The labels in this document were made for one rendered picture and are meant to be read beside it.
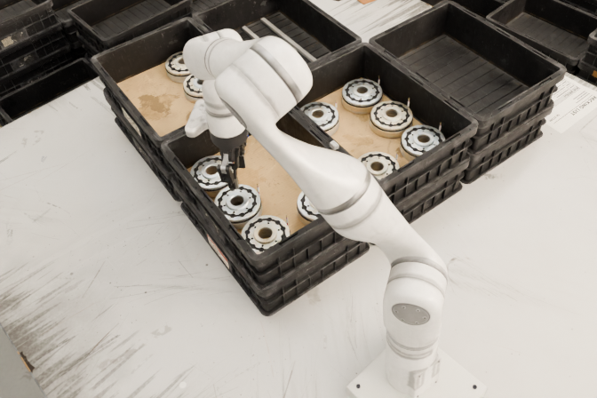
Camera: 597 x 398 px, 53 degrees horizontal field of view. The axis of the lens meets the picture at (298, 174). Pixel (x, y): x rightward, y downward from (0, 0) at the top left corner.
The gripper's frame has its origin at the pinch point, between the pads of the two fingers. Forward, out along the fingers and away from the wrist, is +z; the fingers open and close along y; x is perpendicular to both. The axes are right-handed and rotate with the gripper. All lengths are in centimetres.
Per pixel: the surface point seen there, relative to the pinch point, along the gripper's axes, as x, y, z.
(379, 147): -29.0, 20.5, 9.1
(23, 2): 131, 121, 44
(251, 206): -3.6, -3.9, 6.0
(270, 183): -5.4, 5.7, 9.2
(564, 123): -77, 48, 22
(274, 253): -12.3, -19.1, -0.3
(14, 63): 122, 89, 52
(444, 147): -43.0, 12.6, -0.6
